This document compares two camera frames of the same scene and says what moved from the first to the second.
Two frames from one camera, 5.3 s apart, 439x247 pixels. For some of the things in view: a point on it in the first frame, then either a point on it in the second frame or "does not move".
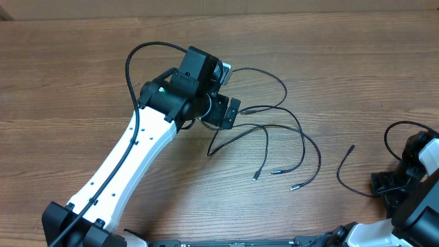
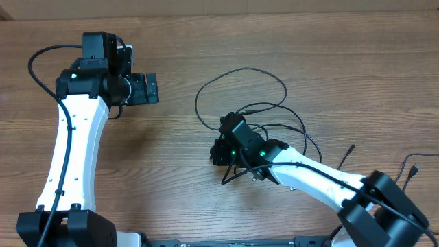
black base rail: [317, 241] does not move
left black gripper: [218, 115] -> [141, 95]
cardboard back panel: [40, 9] does not move
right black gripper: [392, 199] -> [221, 147]
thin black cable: [252, 112] does not move
